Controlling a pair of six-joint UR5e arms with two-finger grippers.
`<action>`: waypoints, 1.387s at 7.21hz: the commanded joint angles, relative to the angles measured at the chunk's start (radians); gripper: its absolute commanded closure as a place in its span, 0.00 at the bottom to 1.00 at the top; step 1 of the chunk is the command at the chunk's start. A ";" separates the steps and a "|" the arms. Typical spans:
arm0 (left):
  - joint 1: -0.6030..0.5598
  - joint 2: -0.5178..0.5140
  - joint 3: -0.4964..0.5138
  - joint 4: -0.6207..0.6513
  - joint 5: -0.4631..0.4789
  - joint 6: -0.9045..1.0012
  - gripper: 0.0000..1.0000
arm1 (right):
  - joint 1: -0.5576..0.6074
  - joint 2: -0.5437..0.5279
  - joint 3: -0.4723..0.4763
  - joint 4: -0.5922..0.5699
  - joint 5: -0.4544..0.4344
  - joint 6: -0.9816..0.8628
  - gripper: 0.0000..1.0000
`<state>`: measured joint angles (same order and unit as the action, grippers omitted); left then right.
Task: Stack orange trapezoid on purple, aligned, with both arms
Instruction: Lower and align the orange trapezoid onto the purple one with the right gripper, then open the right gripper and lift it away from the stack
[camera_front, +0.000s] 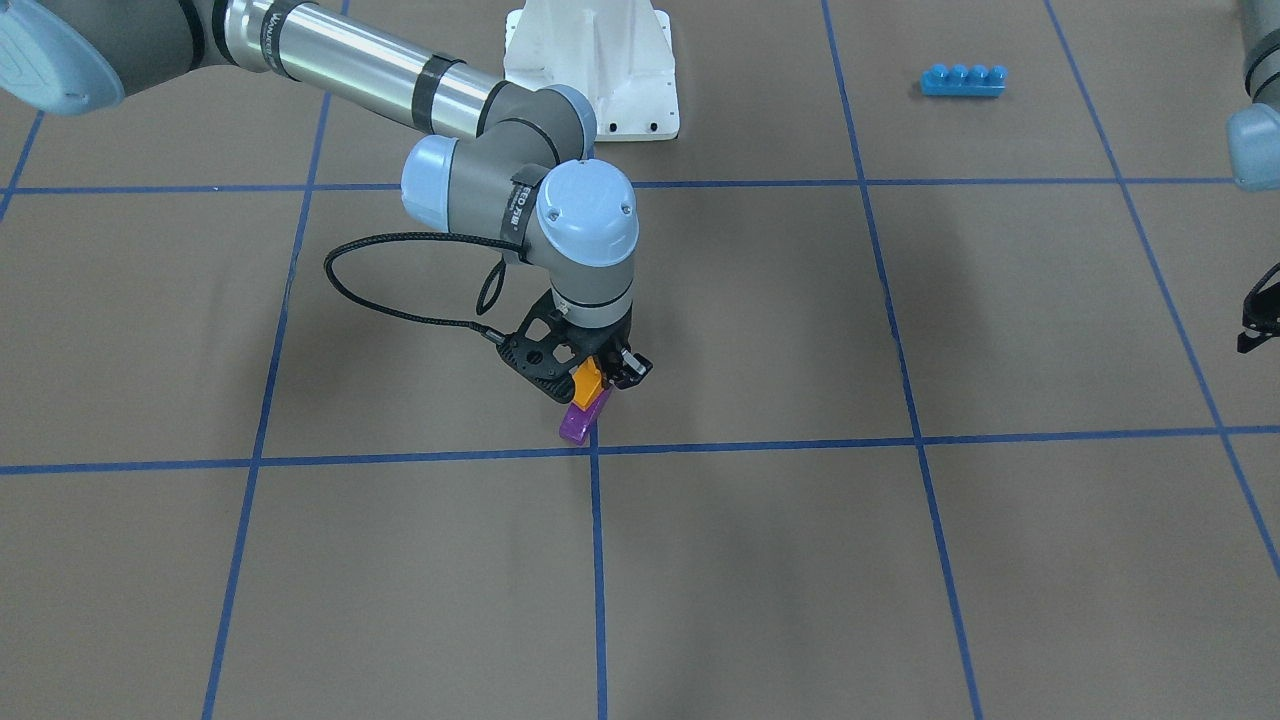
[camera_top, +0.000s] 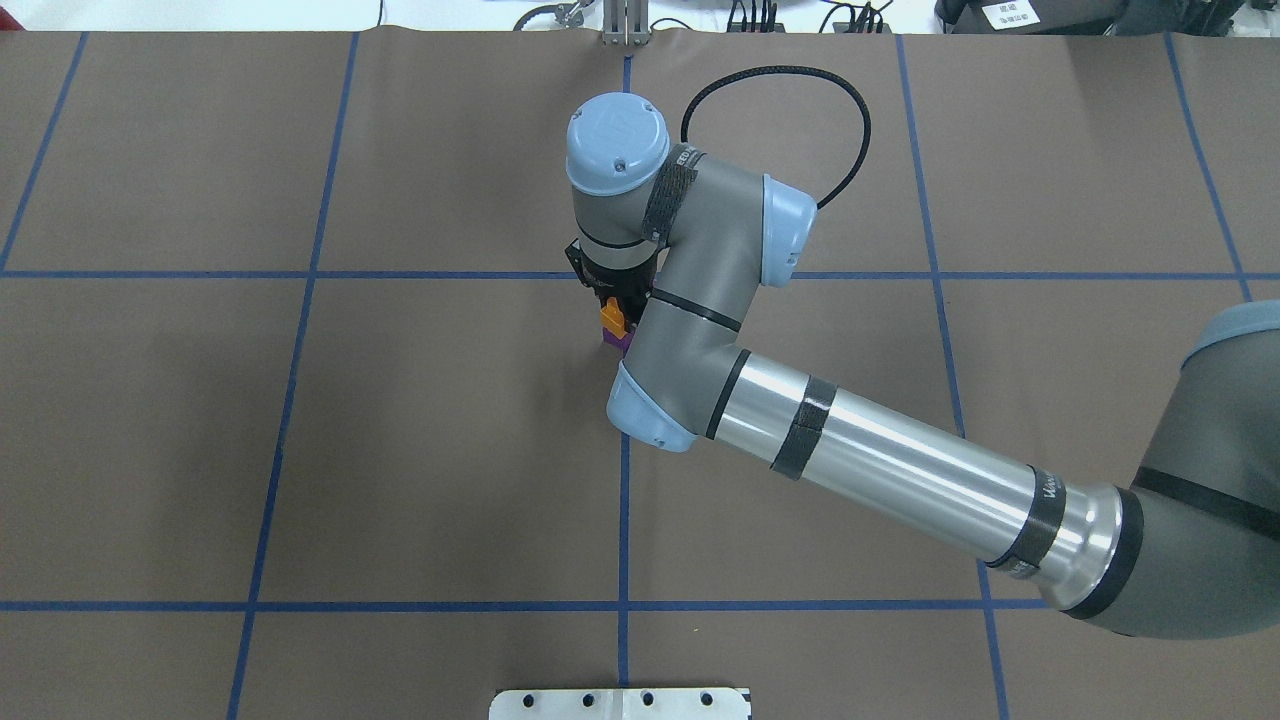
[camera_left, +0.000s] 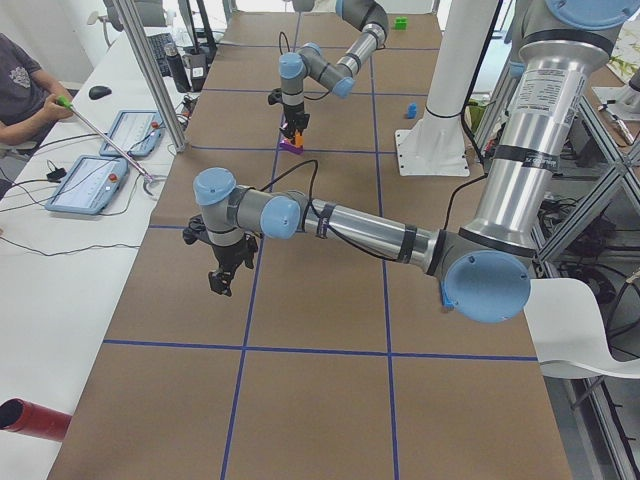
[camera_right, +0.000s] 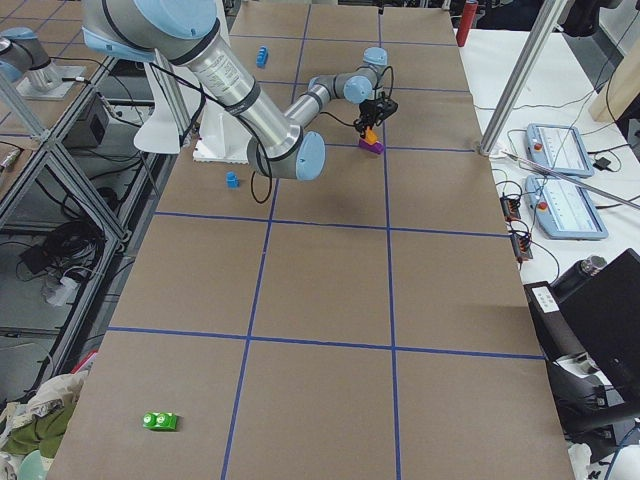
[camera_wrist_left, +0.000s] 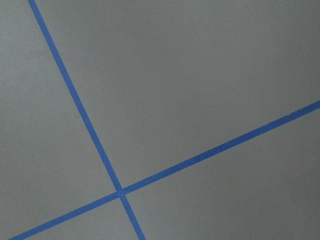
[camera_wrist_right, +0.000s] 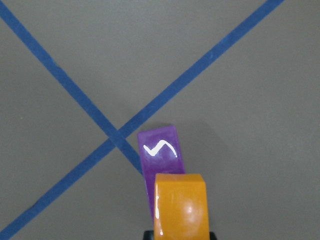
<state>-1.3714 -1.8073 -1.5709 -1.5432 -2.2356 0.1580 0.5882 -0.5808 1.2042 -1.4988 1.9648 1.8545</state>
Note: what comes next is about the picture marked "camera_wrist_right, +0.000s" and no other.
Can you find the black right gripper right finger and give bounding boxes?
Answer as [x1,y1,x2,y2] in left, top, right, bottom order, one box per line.
[209,231,217,240]

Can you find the orange trapezoid block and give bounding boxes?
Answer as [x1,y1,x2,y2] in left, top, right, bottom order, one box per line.
[153,173,210,240]

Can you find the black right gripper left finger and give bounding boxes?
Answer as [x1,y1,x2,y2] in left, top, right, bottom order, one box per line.
[143,230,155,240]

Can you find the purple trapezoid block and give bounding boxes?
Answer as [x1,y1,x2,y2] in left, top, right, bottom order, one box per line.
[137,125,186,218]

